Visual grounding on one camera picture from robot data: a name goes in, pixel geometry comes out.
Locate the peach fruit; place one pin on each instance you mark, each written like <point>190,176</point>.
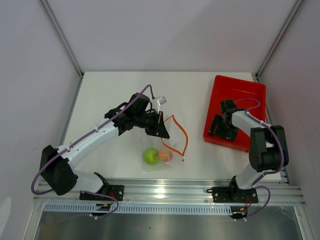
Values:
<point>165,155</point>

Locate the white slotted cable duct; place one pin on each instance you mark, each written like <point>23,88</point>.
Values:
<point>128,208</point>

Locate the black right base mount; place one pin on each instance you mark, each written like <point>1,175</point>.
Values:
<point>229,195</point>

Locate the red plastic tray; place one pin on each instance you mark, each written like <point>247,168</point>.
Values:
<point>245,94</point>

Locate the aluminium mounting rail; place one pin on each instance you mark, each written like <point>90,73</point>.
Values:
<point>193,192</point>

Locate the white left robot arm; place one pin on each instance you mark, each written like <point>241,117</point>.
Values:
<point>58,165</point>

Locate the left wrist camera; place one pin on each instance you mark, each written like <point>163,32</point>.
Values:
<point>157,102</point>

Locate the clear zip top bag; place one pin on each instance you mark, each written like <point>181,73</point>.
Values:
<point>177,143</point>

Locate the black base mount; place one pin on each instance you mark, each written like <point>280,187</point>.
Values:
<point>229,195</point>
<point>114,191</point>

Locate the green apple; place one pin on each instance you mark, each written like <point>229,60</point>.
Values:
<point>150,156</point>

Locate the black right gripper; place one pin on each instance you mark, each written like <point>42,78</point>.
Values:
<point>230,135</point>

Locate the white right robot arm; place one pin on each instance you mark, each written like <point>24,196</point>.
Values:
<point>268,152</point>

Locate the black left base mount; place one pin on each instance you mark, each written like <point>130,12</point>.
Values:
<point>114,191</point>

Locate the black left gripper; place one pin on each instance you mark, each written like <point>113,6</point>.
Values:
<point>157,128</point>

